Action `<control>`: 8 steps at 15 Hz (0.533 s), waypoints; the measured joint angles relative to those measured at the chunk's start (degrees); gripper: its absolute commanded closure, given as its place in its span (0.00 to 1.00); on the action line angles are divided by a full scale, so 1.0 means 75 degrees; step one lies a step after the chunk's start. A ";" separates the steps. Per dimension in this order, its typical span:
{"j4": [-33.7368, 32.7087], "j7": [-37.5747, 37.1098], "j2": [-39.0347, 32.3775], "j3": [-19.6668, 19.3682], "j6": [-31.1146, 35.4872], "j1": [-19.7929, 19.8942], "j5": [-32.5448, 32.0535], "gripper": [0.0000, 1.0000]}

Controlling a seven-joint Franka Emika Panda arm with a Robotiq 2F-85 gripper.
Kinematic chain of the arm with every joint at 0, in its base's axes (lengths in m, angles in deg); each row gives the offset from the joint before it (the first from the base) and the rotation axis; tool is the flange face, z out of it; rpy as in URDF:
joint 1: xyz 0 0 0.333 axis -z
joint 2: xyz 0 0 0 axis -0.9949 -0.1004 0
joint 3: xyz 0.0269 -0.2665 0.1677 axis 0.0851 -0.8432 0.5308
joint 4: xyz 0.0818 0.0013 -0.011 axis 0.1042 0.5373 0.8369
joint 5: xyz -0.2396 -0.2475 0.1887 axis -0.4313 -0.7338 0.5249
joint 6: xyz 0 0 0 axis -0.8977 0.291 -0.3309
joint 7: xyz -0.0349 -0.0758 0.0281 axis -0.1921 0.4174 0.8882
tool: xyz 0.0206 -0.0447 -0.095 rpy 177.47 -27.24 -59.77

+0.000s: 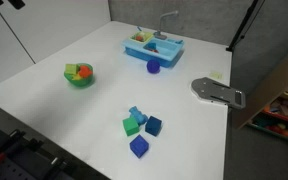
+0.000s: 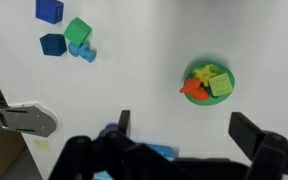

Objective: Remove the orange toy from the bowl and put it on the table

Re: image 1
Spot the grey metal mounting plate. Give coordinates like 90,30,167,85
190,76,247,110

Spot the green toy dish rack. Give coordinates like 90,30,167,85
129,31,154,44

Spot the wooden toy shelf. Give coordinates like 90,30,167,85
232,43,288,146

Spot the green cube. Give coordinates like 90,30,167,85
122,116,141,137

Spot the royal blue cube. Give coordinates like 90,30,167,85
129,134,150,159

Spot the grey toy faucet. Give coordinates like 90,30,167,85
153,9,180,40

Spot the light blue toy sink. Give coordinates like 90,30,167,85
122,31,186,69

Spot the black tripod pole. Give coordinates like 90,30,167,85
225,0,265,53

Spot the green bowl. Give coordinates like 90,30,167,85
63,62,95,89

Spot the black perforated board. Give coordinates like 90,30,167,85
0,119,108,180

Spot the black clamp with red handle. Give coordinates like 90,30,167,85
0,129,27,168

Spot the light green block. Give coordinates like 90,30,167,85
64,63,80,76

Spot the yellow toy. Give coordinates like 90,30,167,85
71,73,84,82

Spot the light blue toy figure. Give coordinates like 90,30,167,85
128,105,149,126

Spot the dark teal blue cube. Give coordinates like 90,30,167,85
144,115,163,137

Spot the dark blue ball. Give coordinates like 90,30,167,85
146,59,161,75

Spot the green toy bin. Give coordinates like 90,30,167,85
247,111,288,145

